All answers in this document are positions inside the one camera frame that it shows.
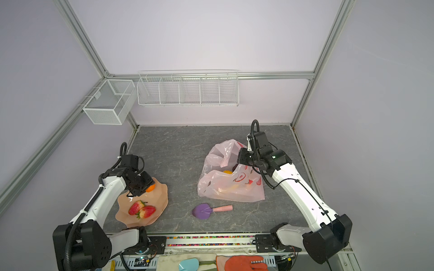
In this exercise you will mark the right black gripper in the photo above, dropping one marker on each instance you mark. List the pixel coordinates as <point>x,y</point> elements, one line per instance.
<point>243,154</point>

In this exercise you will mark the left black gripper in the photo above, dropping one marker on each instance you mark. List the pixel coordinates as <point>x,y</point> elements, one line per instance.
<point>148,182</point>

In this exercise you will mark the orange small fruit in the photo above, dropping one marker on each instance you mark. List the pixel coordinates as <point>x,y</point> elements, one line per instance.
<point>151,188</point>

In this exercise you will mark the red strawberry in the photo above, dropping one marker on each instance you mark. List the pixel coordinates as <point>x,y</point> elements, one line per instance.
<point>146,212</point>
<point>136,207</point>

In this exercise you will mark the pink plastic bag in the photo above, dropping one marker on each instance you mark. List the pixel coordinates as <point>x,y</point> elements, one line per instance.
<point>243,185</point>

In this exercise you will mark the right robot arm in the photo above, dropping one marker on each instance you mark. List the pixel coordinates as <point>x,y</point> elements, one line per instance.
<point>328,231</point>

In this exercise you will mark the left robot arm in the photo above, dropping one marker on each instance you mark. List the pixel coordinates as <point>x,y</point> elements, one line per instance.
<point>82,243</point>

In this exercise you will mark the pink wavy plate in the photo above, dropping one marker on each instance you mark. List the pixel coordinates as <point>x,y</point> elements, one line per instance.
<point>157,198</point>

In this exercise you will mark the small white mesh basket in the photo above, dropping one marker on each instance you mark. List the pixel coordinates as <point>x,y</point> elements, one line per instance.
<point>112,102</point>

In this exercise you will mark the light blue scoop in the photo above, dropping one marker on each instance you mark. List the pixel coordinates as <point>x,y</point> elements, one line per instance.
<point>189,265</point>

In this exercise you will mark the beige cloth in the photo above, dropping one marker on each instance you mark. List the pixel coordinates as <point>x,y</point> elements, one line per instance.
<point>208,262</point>

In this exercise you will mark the red orange glove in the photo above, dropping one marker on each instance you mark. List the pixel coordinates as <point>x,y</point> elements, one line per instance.
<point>245,263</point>

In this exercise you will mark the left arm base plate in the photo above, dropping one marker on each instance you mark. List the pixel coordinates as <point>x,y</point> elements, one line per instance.
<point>156,246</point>

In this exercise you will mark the purple scoop with pink handle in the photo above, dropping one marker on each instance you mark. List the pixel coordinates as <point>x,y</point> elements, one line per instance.
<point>203,211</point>

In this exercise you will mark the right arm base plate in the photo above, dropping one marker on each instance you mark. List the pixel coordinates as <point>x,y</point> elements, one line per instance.
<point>268,243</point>

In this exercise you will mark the long white wire basket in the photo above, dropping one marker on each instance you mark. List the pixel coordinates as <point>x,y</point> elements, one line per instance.
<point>188,88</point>

